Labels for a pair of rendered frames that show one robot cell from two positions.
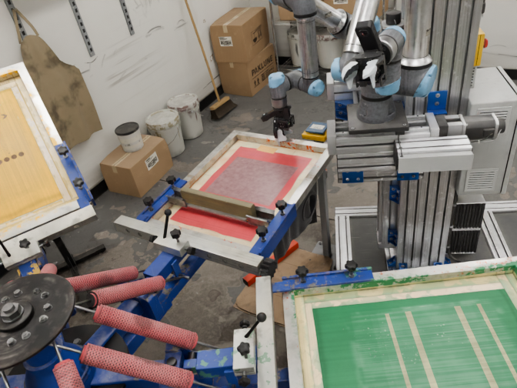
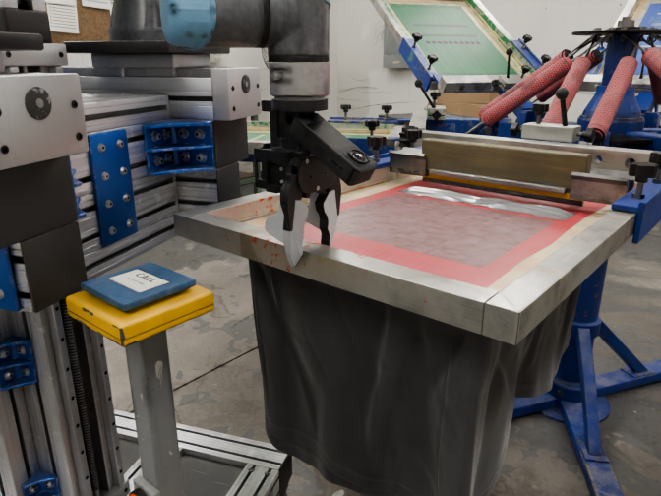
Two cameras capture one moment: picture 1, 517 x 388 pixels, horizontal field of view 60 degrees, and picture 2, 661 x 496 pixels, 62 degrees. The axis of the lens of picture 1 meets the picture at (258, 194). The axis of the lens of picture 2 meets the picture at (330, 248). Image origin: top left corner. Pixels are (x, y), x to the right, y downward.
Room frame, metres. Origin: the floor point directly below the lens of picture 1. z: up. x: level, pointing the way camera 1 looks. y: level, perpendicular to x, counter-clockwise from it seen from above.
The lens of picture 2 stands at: (2.65, -0.08, 1.23)
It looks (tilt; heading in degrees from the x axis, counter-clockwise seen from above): 19 degrees down; 185
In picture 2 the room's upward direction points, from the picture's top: straight up
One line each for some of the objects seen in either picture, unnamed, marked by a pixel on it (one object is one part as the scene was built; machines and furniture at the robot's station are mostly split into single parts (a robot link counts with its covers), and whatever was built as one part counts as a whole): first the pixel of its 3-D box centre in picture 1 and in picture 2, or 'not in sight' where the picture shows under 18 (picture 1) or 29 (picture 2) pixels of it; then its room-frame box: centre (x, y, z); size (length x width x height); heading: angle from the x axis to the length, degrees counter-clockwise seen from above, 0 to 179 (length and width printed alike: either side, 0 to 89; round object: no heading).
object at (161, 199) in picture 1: (165, 203); (645, 204); (1.61, 0.42, 0.97); 0.30 x 0.05 x 0.07; 145
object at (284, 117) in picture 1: (282, 116); (296, 147); (1.94, -0.18, 1.12); 0.09 x 0.08 x 0.12; 55
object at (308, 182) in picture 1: (244, 184); (448, 206); (1.65, 0.05, 0.97); 0.79 x 0.58 x 0.04; 145
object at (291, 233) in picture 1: (290, 215); not in sight; (1.59, -0.13, 0.79); 0.46 x 0.09 x 0.33; 145
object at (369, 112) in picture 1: (376, 103); (148, 15); (1.55, -0.52, 1.31); 0.15 x 0.15 x 0.10
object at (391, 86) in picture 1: (382, 75); not in sight; (1.29, -0.45, 1.54); 0.11 x 0.08 x 0.11; 50
